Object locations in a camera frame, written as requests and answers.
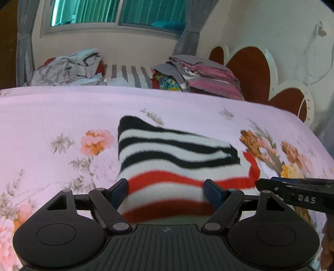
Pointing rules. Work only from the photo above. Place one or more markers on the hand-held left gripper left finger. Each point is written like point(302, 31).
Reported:
point(119, 192)

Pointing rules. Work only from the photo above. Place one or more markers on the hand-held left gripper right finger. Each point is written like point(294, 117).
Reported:
point(210, 195)

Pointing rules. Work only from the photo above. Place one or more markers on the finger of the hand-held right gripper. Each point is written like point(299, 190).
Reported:
point(300, 199)

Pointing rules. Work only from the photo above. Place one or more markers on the red black white striped shirt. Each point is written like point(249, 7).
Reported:
point(167, 146)

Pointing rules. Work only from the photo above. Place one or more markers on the person's right forearm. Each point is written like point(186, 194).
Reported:
point(329, 247)

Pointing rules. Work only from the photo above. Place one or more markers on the stack of folded clothes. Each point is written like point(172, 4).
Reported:
point(206, 75)

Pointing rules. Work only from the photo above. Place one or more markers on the pile of grey crumpled clothes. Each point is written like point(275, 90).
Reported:
point(65, 69)

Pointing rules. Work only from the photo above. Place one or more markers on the pink floral bed sheet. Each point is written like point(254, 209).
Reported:
point(65, 109)

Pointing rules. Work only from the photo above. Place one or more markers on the grey white striped pillow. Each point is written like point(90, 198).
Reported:
point(130, 75)

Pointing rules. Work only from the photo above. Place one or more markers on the colourful floral cloth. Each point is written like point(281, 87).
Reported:
point(168, 83)

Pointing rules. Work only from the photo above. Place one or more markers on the brown white headboard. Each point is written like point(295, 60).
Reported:
point(250, 70)

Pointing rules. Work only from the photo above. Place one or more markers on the grey curtain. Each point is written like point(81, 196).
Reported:
point(24, 39)
point(191, 31)

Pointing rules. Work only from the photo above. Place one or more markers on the brown wooden door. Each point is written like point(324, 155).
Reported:
point(7, 44)

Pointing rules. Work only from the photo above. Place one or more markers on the window with white frame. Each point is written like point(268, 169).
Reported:
point(109, 13)

